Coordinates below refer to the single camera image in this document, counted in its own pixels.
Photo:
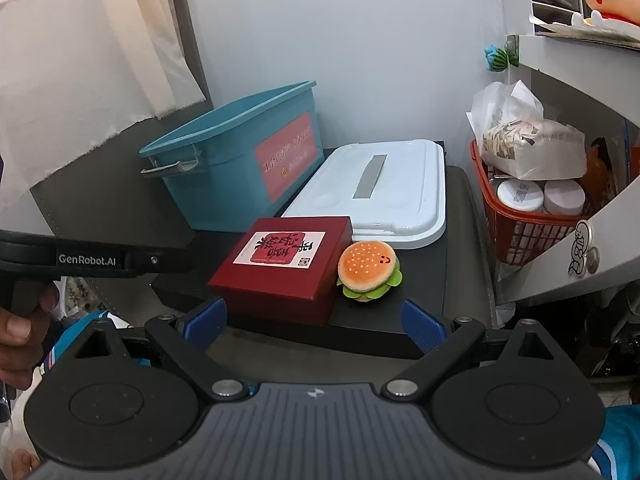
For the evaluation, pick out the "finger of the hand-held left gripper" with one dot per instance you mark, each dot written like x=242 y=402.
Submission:
x=165 y=261

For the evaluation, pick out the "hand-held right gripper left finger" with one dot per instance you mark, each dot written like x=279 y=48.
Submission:
x=207 y=322

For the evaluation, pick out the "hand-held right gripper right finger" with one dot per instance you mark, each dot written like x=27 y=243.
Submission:
x=422 y=327

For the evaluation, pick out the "dark red gift box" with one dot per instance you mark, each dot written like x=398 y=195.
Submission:
x=280 y=285

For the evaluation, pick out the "burger plush toy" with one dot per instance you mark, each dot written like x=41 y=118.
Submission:
x=365 y=265

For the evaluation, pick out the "teal plastic storage bin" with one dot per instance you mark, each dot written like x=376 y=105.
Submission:
x=225 y=180

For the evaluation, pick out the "white plastic bin lid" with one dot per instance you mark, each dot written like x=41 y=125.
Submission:
x=400 y=195

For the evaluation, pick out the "person's left hand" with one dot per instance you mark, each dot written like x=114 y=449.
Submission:
x=15 y=332

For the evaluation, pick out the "large flat black box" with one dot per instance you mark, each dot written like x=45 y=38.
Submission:
x=380 y=320

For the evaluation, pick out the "pink floral cloth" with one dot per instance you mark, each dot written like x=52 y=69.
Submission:
x=80 y=292

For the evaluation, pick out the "blue printed clothing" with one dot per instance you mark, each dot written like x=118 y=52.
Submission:
x=75 y=332

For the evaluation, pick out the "white cabinet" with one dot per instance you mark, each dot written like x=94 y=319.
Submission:
x=545 y=275

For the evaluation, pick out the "red plastic basket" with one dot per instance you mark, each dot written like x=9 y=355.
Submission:
x=525 y=240

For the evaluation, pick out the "white round jar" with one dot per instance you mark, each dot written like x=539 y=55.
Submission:
x=520 y=195
x=562 y=197

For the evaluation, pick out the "cartoon sticker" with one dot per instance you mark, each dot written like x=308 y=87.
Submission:
x=580 y=250

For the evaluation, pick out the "cream curtain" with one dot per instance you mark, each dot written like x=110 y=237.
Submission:
x=75 y=60

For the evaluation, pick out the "orange packet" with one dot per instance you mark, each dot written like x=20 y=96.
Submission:
x=597 y=175

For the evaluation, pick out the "white plastic bag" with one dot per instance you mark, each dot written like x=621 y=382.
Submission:
x=495 y=105

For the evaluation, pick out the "brown cardboard sheet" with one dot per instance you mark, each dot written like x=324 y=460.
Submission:
x=575 y=31

